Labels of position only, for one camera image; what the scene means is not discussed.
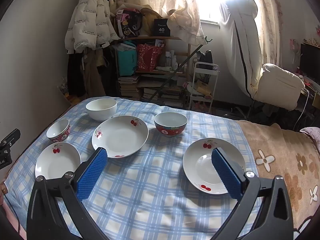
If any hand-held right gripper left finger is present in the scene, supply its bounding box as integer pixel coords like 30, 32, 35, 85
27, 147, 110, 240

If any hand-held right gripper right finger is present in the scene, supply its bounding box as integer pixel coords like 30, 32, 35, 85
210, 147, 294, 240

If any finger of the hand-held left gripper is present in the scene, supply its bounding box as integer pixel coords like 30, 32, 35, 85
0, 129, 20, 148

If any shallow cherry print plate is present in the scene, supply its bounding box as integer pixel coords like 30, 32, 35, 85
183, 138, 246, 195

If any small cherry print plate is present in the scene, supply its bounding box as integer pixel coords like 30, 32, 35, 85
35, 142, 82, 180

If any small red patterned bowl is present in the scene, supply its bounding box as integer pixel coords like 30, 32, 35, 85
46, 119, 71, 142

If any large cherry print plate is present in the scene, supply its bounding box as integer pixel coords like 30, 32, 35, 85
92, 116, 149, 158

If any plain white bowl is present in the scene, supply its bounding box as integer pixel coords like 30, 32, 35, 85
86, 98, 117, 122

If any large red patterned bowl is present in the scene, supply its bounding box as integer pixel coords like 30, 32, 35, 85
154, 112, 188, 137

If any blue plaid bed sheet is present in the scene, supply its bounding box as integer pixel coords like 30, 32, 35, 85
5, 97, 260, 233

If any brown flower blanket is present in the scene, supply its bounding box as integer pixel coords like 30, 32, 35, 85
236, 120, 320, 238

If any cardboard box with toys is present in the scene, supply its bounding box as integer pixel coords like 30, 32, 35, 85
57, 80, 84, 106

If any white trolley cart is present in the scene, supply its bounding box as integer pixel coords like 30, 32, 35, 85
188, 62, 221, 112

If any black hanging coat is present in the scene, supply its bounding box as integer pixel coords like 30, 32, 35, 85
67, 51, 87, 98

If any pink pillow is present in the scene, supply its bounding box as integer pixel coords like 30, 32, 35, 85
299, 127, 320, 153

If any stack of books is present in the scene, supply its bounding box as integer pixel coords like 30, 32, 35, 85
118, 74, 185, 108

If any beige hanging coat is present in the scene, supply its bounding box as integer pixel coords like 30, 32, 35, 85
84, 48, 107, 98

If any cream office chair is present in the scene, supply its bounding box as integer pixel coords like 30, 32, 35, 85
222, 63, 306, 124

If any black pole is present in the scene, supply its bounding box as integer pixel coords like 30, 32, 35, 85
147, 43, 205, 101

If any black backpack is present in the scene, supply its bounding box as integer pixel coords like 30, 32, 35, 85
197, 50, 213, 67

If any teal bag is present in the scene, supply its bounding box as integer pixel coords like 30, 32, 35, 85
117, 47, 138, 77

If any group of white bottles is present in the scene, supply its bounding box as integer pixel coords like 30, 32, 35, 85
164, 51, 178, 67

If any red bag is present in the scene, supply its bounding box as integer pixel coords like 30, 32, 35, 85
137, 44, 163, 72

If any black monitor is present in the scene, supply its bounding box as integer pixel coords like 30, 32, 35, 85
299, 42, 320, 86

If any white puffer jacket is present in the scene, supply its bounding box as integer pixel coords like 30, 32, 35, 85
64, 0, 121, 54

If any wooden shelf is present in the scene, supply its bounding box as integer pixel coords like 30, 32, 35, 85
114, 36, 198, 107

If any patterned tote bag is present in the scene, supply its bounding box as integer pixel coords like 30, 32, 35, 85
115, 9, 143, 39

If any black box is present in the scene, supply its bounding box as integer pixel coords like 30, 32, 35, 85
153, 19, 171, 37

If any mustard knit cloth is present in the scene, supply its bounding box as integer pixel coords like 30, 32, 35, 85
142, 9, 157, 34

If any white cable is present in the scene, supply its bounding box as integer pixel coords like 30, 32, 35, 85
292, 89, 311, 131

